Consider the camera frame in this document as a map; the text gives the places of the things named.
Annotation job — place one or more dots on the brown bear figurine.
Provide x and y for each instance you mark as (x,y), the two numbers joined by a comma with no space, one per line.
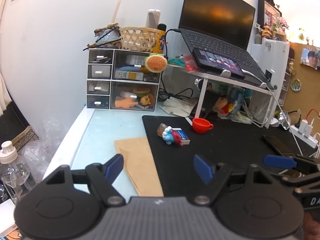
(147,100)

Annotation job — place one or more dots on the blue and red figurine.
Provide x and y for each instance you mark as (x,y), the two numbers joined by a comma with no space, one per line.
(171,137)

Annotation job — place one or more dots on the burger toy in drawer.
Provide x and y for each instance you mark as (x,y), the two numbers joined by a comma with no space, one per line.
(141,91)

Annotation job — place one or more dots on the black laptop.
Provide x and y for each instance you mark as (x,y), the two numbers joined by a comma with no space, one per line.
(222,27)

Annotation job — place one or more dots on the white crumpled paper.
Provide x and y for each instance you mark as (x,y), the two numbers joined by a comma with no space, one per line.
(178,107)

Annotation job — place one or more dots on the clear water bottle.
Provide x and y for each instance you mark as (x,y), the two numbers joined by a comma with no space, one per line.
(15,173)

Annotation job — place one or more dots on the black desk mat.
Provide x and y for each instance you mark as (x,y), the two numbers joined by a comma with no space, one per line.
(228,142)

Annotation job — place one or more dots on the white power strip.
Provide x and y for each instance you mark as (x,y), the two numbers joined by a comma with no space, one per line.
(304,133)

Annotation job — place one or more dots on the cartoon boy doll red shirt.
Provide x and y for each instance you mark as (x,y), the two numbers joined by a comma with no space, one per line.
(224,107)

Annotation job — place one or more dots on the white drawer organizer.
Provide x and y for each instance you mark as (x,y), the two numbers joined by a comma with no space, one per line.
(106,65)

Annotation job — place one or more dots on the black smartphone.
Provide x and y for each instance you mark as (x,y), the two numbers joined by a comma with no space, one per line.
(216,63)

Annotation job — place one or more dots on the woven bamboo basket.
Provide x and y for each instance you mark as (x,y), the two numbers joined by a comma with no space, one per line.
(138,38)

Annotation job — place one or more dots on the clear drawer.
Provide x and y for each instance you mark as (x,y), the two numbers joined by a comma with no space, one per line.
(121,90)

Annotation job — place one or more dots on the white laptop stand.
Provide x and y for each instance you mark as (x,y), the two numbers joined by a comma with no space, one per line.
(223,85)

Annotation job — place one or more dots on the yellow cartoon mug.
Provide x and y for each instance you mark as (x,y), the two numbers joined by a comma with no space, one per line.
(160,42)

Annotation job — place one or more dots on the hanging burger plush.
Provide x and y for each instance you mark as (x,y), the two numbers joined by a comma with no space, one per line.
(156,63)

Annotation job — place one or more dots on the orange hand toy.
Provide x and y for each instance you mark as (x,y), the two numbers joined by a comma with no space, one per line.
(125,103)

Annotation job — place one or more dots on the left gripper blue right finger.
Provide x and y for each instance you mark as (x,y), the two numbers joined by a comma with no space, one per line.
(203,168)

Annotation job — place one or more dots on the red plastic cup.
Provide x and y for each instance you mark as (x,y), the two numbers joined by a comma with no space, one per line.
(201,125)

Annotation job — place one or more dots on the blue white card box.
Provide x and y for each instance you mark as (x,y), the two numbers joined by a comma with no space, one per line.
(182,135)

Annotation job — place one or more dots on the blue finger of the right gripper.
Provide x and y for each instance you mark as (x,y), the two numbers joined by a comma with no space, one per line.
(279,162)

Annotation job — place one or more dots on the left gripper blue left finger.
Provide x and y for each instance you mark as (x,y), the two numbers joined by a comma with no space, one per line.
(113,167)

